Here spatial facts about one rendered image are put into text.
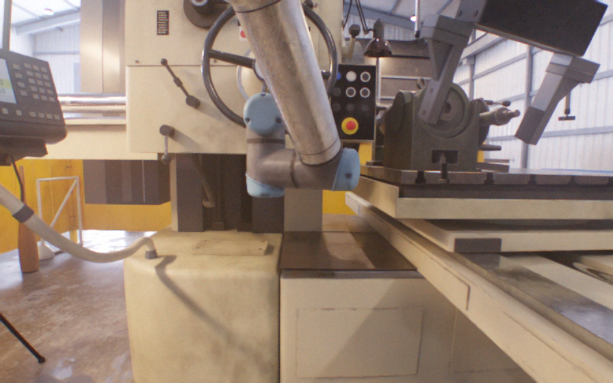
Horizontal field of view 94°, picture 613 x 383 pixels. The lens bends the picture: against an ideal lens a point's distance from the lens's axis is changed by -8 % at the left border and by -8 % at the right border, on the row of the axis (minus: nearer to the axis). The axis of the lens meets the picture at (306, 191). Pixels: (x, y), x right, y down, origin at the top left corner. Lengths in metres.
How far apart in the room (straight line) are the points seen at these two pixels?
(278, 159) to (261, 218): 1.25
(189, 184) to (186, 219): 0.21
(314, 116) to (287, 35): 0.12
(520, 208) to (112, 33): 2.13
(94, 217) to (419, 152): 3.81
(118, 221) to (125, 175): 2.16
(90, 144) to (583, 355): 1.75
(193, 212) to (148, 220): 2.13
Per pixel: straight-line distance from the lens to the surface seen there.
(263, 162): 0.58
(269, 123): 0.56
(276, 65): 0.40
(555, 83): 0.44
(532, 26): 0.38
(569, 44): 0.41
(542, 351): 0.79
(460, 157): 1.12
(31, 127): 1.01
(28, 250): 3.54
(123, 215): 4.09
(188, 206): 1.87
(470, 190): 1.16
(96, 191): 2.12
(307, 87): 0.42
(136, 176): 1.98
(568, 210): 1.33
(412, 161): 1.05
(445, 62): 0.36
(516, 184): 1.23
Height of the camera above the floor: 1.03
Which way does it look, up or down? 6 degrees down
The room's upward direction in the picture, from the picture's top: 1 degrees clockwise
